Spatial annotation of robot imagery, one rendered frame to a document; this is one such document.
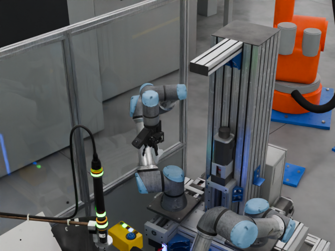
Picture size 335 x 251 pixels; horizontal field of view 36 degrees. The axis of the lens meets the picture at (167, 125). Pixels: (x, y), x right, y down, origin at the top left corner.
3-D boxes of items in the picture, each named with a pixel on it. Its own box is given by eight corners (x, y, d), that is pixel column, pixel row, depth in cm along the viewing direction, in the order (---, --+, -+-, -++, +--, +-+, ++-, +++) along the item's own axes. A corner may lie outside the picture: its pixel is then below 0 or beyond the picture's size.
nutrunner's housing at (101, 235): (98, 250, 204) (88, 156, 180) (100, 243, 207) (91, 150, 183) (107, 251, 203) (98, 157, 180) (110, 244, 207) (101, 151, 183)
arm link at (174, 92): (175, 114, 289) (188, 102, 241) (155, 115, 288) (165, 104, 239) (173, 94, 290) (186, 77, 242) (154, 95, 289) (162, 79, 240)
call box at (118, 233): (108, 244, 271) (107, 229, 265) (122, 234, 277) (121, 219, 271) (129, 259, 261) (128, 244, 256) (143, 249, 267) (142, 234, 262)
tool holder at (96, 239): (87, 247, 202) (85, 229, 197) (92, 235, 208) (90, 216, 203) (110, 249, 201) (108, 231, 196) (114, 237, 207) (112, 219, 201)
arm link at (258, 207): (252, 211, 266) (254, 191, 259) (273, 223, 258) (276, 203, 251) (238, 223, 259) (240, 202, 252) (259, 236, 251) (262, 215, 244)
